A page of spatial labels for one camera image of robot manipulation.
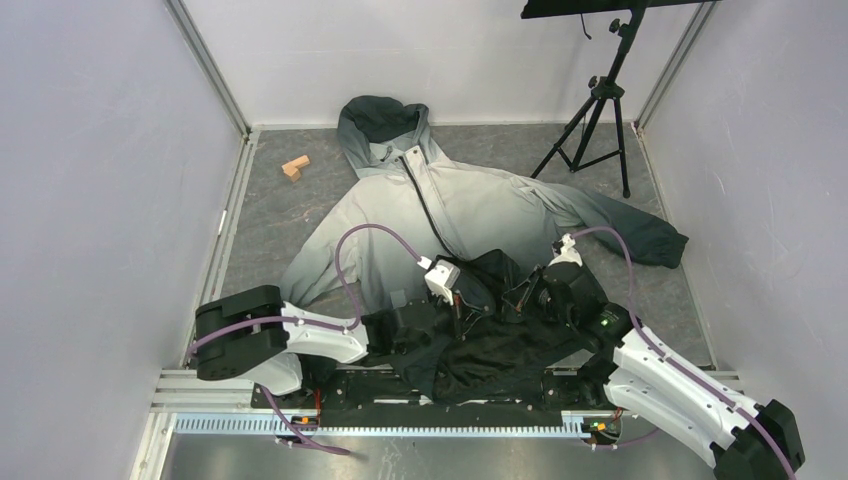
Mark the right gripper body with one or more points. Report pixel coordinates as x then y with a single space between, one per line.
533 293

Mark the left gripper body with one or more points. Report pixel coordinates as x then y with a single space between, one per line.
457 314

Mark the grey gradient hooded jacket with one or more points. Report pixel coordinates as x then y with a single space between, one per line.
410 197

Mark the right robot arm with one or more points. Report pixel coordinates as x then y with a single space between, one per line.
631 368

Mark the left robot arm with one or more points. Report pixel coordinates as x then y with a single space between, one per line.
257 336

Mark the black tripod stand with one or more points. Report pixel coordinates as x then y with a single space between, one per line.
603 90

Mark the orange wooden block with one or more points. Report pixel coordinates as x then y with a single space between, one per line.
293 168

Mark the black panel on tripod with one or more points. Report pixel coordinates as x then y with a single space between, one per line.
553 8

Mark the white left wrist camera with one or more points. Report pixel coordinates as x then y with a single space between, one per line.
440 277

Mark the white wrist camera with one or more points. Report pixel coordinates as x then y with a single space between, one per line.
564 251
440 277

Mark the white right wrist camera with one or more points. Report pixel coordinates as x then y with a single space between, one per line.
564 251

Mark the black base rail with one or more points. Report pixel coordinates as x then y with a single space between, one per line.
375 403

